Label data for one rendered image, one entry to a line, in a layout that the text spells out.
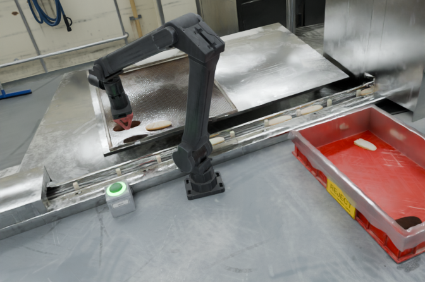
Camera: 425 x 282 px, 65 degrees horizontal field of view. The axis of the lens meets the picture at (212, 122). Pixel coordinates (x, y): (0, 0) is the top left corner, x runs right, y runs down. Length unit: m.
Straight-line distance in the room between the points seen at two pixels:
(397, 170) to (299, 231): 0.38
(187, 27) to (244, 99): 0.65
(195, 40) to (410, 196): 0.72
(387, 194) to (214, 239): 0.50
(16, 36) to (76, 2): 0.84
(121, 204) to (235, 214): 0.34
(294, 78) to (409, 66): 0.44
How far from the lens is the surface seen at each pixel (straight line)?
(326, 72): 1.56
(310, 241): 0.93
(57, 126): 1.68
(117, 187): 1.04
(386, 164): 1.18
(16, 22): 4.81
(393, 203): 1.06
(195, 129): 0.91
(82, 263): 1.01
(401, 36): 1.34
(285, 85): 1.45
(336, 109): 1.35
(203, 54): 0.74
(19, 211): 1.14
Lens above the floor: 1.55
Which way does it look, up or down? 32 degrees down
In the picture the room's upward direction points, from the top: 9 degrees counter-clockwise
